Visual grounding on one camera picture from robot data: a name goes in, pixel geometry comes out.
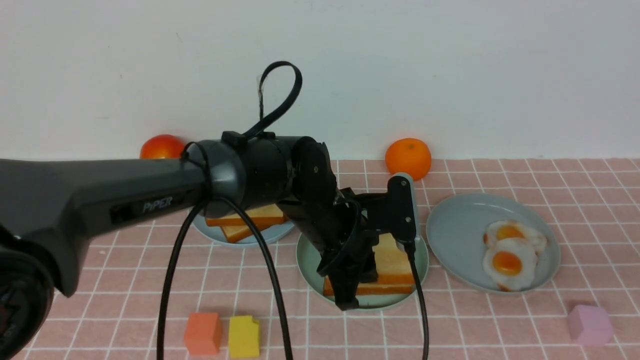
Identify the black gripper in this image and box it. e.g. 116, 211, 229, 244
279, 136, 378, 312

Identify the toast slice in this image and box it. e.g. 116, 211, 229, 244
221, 224, 254, 244
373, 234, 414, 286
205, 204, 288, 227
322, 277, 414, 297

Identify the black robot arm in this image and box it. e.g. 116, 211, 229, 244
0, 131, 378, 360

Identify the green centre plate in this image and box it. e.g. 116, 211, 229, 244
295, 235, 415, 313

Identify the grey egg plate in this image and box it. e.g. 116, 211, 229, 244
425, 193, 562, 296

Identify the yellow cube block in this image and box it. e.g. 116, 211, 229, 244
228, 315, 261, 359

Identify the orange fruit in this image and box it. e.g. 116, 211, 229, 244
384, 137, 432, 182

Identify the light blue bread plate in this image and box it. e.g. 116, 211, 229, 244
193, 215, 294, 248

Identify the back fried egg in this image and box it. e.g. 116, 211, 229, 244
482, 219, 547, 255

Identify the fried egg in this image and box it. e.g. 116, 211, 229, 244
482, 219, 547, 255
482, 238, 538, 292

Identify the front fried egg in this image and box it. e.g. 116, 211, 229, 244
482, 238, 538, 292

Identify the orange cube block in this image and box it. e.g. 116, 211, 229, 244
183, 312, 223, 356

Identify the red yellow pomegranate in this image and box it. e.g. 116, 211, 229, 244
139, 134, 186, 159

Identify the pink cube block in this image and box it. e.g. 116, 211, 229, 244
567, 304, 614, 347

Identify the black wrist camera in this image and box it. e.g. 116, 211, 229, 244
353, 172, 420, 253

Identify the black strap loop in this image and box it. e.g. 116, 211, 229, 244
242, 61, 303, 138

